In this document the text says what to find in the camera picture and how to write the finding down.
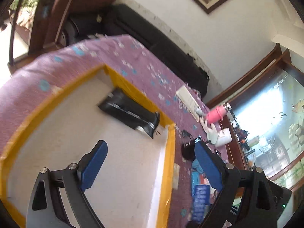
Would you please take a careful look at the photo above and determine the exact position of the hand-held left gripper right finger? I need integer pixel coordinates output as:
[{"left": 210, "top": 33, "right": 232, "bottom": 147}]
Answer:
[{"left": 188, "top": 141, "right": 273, "bottom": 228}]

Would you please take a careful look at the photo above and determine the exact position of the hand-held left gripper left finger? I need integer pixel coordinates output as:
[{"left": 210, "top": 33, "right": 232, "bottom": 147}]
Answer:
[{"left": 26, "top": 140, "right": 108, "bottom": 228}]

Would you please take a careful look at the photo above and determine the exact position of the blue tissue packet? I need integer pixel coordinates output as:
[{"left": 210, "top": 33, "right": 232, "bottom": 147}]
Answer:
[{"left": 191, "top": 184, "right": 212, "bottom": 224}]

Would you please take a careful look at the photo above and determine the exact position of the white box with yellow tape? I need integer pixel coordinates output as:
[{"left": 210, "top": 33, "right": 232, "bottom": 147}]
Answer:
[{"left": 0, "top": 63, "right": 176, "bottom": 228}]

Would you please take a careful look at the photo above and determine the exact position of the light blue cloth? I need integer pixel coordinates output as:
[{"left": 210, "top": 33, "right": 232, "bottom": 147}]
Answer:
[{"left": 191, "top": 158, "right": 204, "bottom": 172}]

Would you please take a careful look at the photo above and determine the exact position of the blue and red packet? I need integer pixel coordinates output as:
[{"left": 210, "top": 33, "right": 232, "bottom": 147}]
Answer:
[{"left": 191, "top": 171, "right": 208, "bottom": 186}]

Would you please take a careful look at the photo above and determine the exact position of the small black bag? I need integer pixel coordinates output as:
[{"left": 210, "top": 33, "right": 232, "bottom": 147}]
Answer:
[{"left": 182, "top": 136, "right": 202, "bottom": 159}]

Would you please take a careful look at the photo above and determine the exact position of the clear plastic packet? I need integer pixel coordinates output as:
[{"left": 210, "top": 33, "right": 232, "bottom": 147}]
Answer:
[{"left": 173, "top": 163, "right": 180, "bottom": 190}]

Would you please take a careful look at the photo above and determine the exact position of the white cup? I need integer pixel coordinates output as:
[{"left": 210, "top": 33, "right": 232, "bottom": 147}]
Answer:
[{"left": 215, "top": 127, "right": 232, "bottom": 148}]

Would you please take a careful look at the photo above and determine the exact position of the pile of small trinkets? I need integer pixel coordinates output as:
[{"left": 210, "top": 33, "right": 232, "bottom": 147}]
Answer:
[{"left": 230, "top": 113, "right": 258, "bottom": 170}]

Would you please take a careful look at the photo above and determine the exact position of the pink bottle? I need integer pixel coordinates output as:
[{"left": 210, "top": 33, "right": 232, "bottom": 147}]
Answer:
[{"left": 204, "top": 102, "right": 232, "bottom": 125}]

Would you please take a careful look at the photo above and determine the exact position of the black pouch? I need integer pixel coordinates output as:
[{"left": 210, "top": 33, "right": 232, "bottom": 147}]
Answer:
[{"left": 98, "top": 88, "right": 161, "bottom": 139}]

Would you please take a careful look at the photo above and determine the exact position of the white power strip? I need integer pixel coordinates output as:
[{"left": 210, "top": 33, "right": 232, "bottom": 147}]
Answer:
[{"left": 176, "top": 85, "right": 203, "bottom": 121}]

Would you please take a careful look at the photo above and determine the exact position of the painted glass panel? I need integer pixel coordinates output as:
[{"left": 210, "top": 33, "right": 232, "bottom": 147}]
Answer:
[{"left": 234, "top": 66, "right": 304, "bottom": 186}]

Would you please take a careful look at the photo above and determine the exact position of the wooden cabinet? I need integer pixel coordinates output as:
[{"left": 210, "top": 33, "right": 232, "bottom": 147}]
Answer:
[{"left": 205, "top": 43, "right": 304, "bottom": 209}]

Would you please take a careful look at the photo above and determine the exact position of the purple floral tablecloth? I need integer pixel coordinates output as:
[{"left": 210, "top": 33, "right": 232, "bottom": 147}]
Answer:
[{"left": 0, "top": 34, "right": 230, "bottom": 228}]

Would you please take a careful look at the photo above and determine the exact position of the black sofa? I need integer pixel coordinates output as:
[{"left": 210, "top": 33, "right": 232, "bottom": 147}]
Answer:
[{"left": 63, "top": 3, "right": 211, "bottom": 99}]

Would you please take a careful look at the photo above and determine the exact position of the dark wooden chair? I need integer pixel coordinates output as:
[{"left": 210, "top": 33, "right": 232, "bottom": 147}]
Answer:
[{"left": 7, "top": 0, "right": 80, "bottom": 76}]

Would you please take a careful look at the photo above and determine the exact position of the green leaf-print cushion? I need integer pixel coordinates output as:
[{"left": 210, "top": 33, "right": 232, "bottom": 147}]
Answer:
[{"left": 9, "top": 0, "right": 41, "bottom": 28}]

